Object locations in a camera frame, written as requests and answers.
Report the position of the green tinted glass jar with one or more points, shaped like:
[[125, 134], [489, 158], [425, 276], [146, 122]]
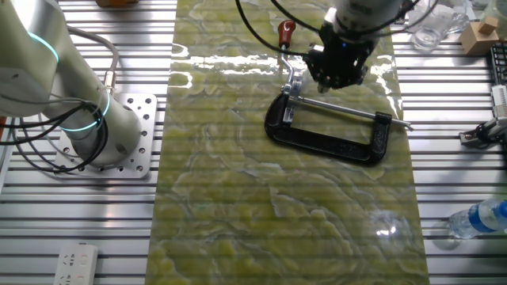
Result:
[[502, 8]]

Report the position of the black C-clamp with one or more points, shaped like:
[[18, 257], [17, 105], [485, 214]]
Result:
[[317, 142]]

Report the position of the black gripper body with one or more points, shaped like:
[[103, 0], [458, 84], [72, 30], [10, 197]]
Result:
[[340, 59]]

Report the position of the green marble pattern mat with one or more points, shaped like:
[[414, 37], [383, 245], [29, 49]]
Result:
[[237, 198]]

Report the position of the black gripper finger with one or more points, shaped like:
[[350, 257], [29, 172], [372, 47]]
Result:
[[345, 83], [324, 85]]

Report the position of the clear glass mug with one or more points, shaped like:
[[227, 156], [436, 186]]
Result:
[[431, 27]]

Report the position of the white power strip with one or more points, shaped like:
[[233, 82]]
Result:
[[75, 265]]

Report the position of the small wooden block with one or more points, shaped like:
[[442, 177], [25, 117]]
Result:
[[488, 24]]

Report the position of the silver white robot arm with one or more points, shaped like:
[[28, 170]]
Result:
[[79, 103]]

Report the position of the silver depth camera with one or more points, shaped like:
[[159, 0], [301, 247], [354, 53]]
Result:
[[500, 101]]

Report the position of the clear water bottle blue label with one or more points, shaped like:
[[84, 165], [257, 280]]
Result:
[[475, 219]]

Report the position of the large wooden block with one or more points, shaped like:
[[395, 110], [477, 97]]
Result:
[[475, 41]]

